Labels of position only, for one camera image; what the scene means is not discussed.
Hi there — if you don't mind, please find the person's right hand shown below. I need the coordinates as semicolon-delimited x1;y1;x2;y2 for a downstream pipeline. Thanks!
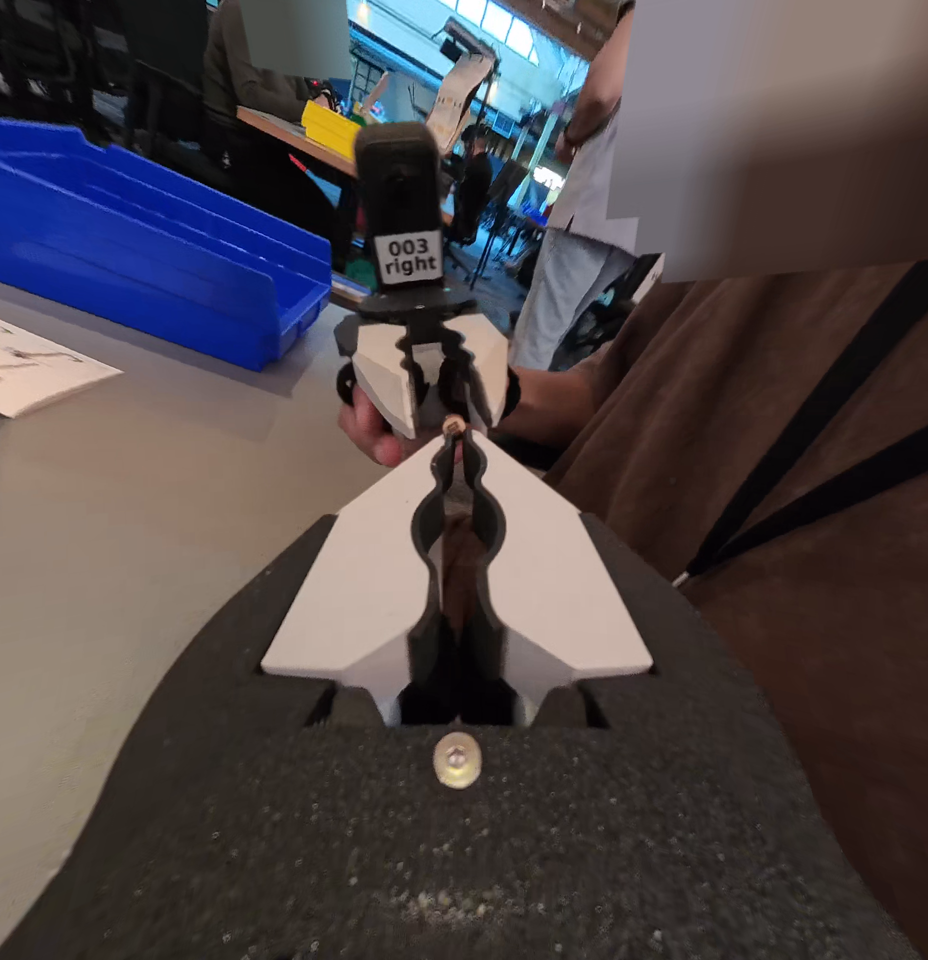
338;390;437;468

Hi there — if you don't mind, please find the yellow plastic bin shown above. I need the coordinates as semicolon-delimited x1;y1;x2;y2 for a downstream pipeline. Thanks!
300;99;364;162

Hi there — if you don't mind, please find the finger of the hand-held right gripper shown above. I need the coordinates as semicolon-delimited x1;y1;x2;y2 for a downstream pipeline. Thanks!
436;315;510;432
351;321;435;441

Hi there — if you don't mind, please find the blue plastic bin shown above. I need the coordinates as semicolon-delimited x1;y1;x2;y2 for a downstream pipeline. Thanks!
0;116;334;372

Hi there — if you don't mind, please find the tan cardboard piece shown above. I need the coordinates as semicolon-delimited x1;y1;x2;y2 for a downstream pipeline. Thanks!
425;52;497;155

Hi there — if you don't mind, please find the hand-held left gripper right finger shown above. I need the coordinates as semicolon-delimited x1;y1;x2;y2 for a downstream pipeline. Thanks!
458;429;654;727

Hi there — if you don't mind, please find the wooden table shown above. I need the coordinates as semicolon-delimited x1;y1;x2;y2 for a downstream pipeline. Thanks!
236;105;360;181

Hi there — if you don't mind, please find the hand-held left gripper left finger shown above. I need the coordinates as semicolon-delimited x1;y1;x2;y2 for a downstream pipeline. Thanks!
260;438;461;727

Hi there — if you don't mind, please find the illustrated instruction booklet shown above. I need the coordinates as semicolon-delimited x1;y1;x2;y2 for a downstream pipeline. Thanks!
0;313;125;419

